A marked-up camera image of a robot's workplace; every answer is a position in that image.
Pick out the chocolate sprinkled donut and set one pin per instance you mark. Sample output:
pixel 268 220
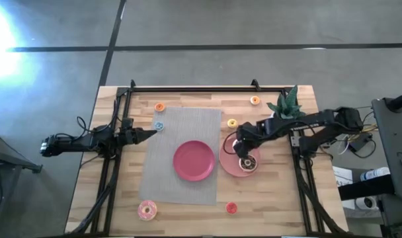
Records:
pixel 248 166

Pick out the black aluminium table frame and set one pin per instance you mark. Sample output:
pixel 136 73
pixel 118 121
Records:
pixel 204 89

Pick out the small red donut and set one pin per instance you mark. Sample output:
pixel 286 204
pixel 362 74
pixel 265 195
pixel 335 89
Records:
pixel 231 207

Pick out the white roll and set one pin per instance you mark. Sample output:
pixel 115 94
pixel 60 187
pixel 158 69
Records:
pixel 366 203

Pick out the white paper box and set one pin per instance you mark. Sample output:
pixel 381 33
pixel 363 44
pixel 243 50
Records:
pixel 342 176

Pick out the grey cart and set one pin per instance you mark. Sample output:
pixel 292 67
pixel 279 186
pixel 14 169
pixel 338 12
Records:
pixel 392 139

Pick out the small blue donut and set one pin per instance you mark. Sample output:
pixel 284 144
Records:
pixel 156 126

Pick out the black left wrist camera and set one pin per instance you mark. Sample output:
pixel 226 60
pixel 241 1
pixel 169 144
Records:
pixel 127 123

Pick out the dark side table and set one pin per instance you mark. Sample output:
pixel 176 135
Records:
pixel 9 185

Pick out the red round plate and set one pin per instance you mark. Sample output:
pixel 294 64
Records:
pixel 194 161

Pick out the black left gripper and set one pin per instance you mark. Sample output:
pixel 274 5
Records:
pixel 127 136

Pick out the small yellow donut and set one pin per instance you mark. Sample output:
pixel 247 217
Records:
pixel 232 126

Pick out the grey metal bracket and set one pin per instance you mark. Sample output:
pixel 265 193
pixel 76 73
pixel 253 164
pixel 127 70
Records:
pixel 294 141

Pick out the green snake plant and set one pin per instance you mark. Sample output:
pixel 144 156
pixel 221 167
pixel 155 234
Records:
pixel 287 105

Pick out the pink round plate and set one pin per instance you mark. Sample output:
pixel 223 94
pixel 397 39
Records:
pixel 229 163

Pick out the grey woven placemat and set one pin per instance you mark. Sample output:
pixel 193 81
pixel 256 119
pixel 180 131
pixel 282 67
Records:
pixel 181 132

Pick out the orange and white donut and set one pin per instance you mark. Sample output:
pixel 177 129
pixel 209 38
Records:
pixel 255 102

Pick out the small orange donut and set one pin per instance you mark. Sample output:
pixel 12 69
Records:
pixel 159 106

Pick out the large pink donut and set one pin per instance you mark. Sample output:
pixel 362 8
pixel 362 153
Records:
pixel 142 211

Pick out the black pole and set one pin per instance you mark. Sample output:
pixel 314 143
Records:
pixel 401 100

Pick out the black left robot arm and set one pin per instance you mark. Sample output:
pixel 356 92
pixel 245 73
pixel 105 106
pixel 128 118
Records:
pixel 72 142

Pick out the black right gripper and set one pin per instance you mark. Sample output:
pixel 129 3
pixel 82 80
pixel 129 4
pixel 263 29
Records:
pixel 244 145

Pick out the black power adapter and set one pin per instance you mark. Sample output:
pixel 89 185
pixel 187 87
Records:
pixel 360 142

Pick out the black shelf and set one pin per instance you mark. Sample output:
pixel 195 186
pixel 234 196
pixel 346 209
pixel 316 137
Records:
pixel 366 191

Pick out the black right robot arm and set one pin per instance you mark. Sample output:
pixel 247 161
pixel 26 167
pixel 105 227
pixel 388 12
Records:
pixel 320 119

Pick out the white plant pot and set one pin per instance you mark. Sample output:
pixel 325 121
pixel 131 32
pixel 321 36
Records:
pixel 273 115

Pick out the white bottle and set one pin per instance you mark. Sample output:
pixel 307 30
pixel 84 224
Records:
pixel 374 174

